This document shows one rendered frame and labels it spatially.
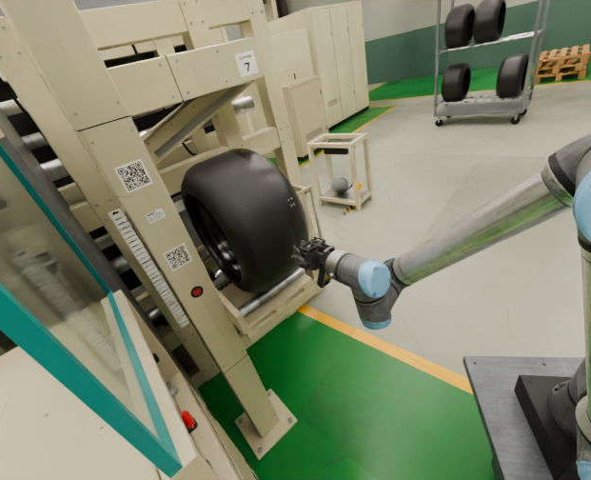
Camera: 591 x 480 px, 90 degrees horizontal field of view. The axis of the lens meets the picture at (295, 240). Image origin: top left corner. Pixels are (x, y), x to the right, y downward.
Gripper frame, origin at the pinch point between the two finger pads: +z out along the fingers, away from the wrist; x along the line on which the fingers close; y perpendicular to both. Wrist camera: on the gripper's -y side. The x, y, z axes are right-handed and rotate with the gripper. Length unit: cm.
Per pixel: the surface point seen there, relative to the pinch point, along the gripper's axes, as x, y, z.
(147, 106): 15, 60, 39
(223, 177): 9.9, 32.2, 11.9
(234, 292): 16, -26, 43
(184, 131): 2, 48, 54
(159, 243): 35.9, 20.7, 17.9
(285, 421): 25, -107, 31
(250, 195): 6.4, 24.9, 4.7
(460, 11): -499, 76, 183
